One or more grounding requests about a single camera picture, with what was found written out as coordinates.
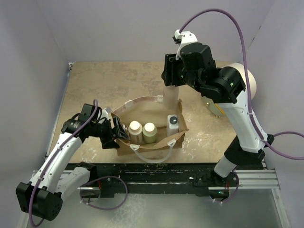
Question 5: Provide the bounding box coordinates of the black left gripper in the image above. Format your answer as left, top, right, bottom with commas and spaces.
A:
91, 115, 130, 148

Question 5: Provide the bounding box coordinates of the beige pump dispenser bottle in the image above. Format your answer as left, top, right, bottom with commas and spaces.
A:
163, 85, 179, 110

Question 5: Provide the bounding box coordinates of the brown burlap canvas bag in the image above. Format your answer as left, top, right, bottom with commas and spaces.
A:
111, 95, 188, 163

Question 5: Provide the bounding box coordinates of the white rectangular bottle grey cap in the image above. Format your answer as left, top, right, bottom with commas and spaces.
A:
166, 114, 179, 137

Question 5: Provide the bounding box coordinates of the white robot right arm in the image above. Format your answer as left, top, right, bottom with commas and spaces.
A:
161, 42, 274, 186

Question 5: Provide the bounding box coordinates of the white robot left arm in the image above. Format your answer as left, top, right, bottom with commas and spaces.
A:
16, 115, 129, 221

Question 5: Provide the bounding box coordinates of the cream lidded jar bottle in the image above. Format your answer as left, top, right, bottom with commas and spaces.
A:
128, 121, 143, 144

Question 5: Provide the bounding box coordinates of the pale green lotion bottle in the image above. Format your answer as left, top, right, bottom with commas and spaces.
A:
142, 123, 157, 144

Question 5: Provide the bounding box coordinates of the white cylinder orange yellow end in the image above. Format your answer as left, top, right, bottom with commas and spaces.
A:
202, 63, 247, 117

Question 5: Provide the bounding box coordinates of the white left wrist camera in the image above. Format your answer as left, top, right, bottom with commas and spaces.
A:
101, 107, 112, 119

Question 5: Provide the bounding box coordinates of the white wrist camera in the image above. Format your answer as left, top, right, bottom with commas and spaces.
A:
101, 107, 112, 119
172, 29, 198, 48

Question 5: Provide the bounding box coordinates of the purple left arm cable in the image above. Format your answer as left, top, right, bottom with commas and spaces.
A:
28, 99, 98, 228

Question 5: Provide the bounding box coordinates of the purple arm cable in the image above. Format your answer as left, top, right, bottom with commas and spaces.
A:
179, 8, 304, 160
28, 99, 98, 228

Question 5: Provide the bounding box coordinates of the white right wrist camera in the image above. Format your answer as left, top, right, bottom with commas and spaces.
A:
172, 29, 198, 48

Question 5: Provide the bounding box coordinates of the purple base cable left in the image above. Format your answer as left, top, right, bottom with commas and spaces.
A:
79, 175, 129, 211

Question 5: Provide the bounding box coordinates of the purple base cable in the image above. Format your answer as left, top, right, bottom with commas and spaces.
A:
210, 172, 240, 204
79, 175, 129, 211

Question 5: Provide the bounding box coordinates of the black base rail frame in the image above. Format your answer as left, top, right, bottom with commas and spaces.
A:
65, 162, 238, 198

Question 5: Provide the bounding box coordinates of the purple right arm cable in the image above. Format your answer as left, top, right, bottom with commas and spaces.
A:
179, 8, 304, 160

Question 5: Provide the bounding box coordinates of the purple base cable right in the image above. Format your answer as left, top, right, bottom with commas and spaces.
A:
210, 172, 240, 204

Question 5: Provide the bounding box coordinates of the aluminium extrusion frame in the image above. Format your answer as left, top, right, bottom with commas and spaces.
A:
236, 170, 280, 190

